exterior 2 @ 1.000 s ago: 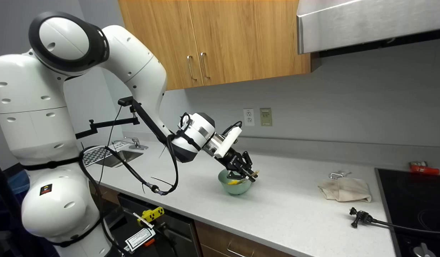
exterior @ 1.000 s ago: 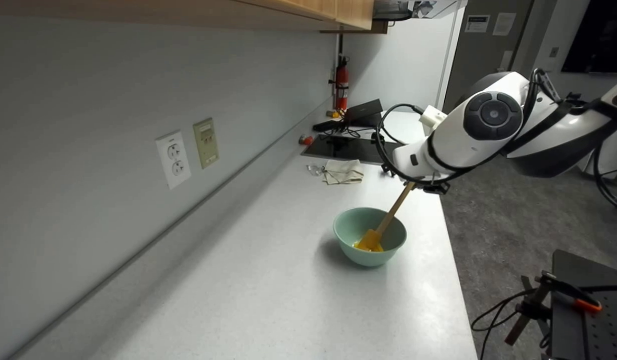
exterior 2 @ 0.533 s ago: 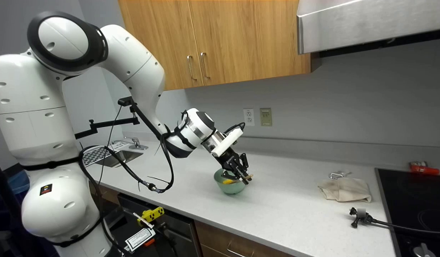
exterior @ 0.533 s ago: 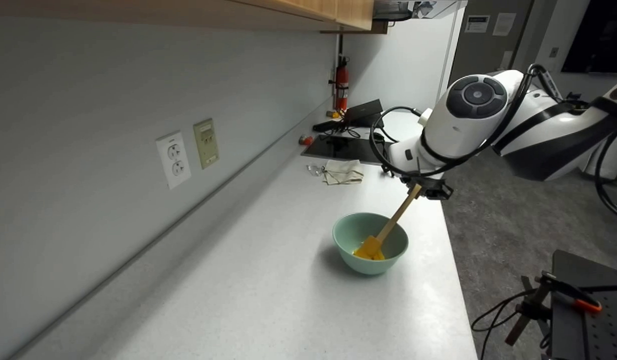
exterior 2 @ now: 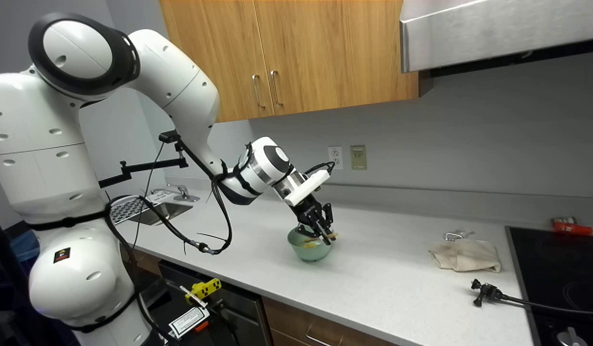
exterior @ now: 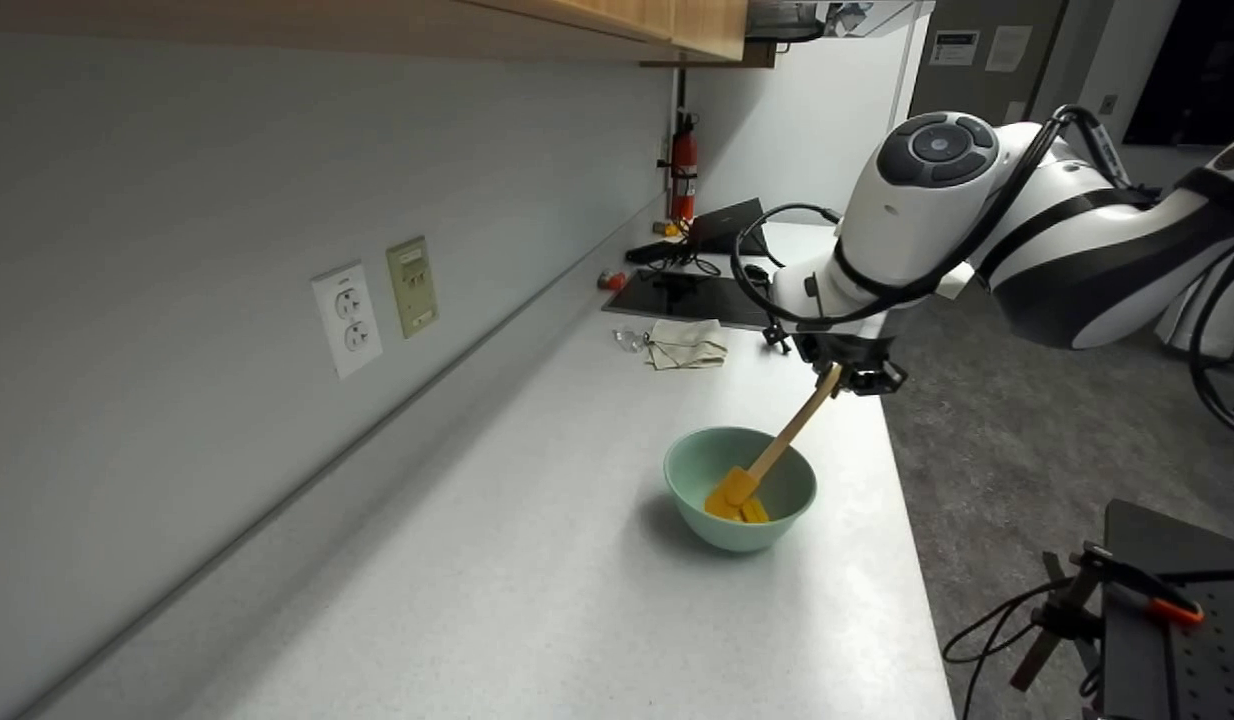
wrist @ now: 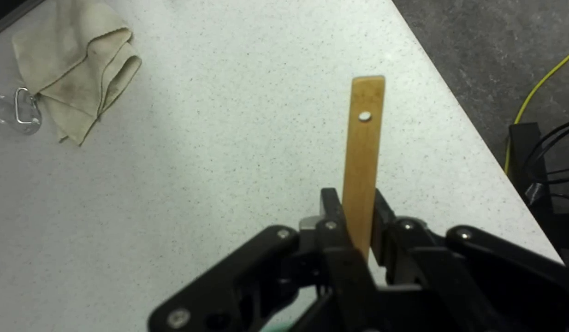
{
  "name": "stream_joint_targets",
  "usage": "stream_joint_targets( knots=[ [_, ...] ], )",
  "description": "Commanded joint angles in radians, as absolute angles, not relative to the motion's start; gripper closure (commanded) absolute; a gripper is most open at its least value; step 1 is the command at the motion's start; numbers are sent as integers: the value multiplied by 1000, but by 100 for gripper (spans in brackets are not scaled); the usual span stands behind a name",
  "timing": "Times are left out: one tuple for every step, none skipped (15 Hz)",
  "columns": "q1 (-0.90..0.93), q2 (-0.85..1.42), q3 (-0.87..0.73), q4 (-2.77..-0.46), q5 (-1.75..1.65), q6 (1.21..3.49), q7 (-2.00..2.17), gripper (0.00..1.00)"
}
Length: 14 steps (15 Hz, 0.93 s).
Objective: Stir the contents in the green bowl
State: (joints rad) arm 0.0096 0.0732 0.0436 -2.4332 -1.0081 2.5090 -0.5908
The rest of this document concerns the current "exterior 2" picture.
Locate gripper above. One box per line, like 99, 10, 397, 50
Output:
293, 194, 336, 246

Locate green bowl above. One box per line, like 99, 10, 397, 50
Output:
287, 226, 334, 262

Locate wooden drawer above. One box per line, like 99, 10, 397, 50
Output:
262, 297, 403, 346

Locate black dishwasher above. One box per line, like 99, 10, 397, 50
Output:
150, 259, 274, 346

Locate silver metal clip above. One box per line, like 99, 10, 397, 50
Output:
442, 229, 476, 242

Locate yellow power plug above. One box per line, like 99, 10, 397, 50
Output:
184, 277, 223, 305

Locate silver tap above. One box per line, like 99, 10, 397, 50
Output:
166, 184, 201, 203

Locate beige cloth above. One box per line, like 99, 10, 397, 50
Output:
427, 238, 502, 273

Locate steel sink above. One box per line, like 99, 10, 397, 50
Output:
110, 191, 195, 227

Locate white paper tag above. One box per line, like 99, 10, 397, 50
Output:
168, 306, 211, 340

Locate wooden cabinet door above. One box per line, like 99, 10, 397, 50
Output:
253, 0, 420, 117
159, 0, 275, 124

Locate black stand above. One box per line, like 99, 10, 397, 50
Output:
470, 278, 593, 318

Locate checkered sink mat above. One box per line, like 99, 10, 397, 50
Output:
109, 196, 149, 225

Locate black glass cooktop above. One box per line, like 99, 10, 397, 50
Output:
505, 225, 593, 346

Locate red lighter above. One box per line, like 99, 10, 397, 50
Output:
551, 216, 593, 236

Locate stainless steel range hood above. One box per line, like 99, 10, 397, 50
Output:
399, 0, 593, 78

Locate blue bin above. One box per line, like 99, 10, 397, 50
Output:
0, 230, 41, 289

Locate beige switch plate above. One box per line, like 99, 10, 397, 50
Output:
350, 145, 368, 171

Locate silver drawer handle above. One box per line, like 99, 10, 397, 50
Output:
305, 331, 344, 346

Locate silver cabinet door handle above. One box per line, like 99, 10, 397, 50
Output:
252, 74, 267, 110
270, 70, 284, 108

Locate wooden wall cabinet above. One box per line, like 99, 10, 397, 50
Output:
159, 0, 432, 124

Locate black cable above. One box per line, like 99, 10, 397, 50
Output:
132, 141, 165, 251

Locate camera on mount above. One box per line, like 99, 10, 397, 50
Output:
98, 129, 189, 189

